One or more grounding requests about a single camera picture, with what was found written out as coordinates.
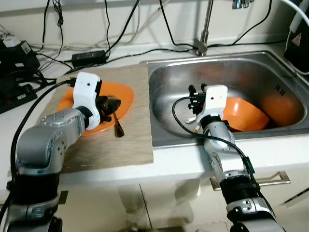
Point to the black power adapter brick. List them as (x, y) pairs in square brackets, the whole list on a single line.
[(89, 58)]

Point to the orange plastic plate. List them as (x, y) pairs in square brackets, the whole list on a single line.
[(124, 94)]

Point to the beige woven table mat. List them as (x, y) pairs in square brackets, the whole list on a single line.
[(125, 150)]

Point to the slim steel faucet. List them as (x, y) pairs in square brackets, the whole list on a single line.
[(205, 36)]

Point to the black charger box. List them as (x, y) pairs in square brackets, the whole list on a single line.
[(19, 55)]

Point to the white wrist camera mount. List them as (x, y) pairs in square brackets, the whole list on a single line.
[(87, 92), (215, 99)]

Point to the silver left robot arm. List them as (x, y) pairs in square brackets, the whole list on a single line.
[(43, 140)]

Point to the stainless steel sink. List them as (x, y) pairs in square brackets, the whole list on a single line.
[(169, 77)]

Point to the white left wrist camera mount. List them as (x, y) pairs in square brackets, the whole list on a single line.
[(87, 92)]

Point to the cream cabinet door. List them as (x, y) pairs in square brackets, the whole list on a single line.
[(183, 208)]

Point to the chrome tap valve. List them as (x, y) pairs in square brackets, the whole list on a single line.
[(242, 4)]

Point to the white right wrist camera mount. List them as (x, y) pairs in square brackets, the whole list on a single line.
[(215, 99)]

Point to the black wall appliance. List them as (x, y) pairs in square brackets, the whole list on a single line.
[(299, 48)]

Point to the gold metal spoon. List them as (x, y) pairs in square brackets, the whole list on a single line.
[(119, 126)]

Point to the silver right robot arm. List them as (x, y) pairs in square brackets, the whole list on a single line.
[(222, 154)]

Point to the gold metal fork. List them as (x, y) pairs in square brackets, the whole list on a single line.
[(189, 119)]

